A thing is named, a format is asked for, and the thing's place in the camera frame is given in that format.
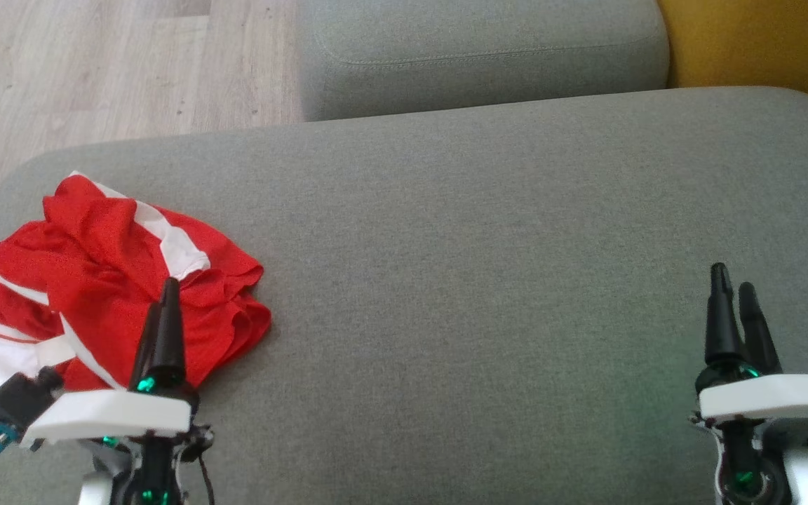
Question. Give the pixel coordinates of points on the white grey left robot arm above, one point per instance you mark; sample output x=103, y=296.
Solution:
x=95, y=491

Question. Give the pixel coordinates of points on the grey sofa back cushion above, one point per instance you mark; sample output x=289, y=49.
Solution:
x=481, y=56

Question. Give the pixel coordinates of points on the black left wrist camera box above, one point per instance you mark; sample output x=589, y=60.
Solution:
x=18, y=396

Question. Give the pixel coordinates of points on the mustard yellow cushion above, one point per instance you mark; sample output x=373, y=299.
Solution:
x=762, y=42

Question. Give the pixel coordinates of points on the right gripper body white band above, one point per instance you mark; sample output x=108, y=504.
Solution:
x=769, y=396

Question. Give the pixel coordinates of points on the large grey sofa seat cushion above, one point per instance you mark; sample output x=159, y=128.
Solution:
x=481, y=294

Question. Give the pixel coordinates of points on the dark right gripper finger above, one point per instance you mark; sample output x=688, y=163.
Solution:
x=758, y=337
x=721, y=322

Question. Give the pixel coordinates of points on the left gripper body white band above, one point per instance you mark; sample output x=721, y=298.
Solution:
x=116, y=414

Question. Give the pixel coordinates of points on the red shorts with white band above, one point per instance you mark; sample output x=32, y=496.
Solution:
x=95, y=217

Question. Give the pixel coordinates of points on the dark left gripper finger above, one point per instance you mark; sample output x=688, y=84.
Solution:
x=146, y=361
x=171, y=337

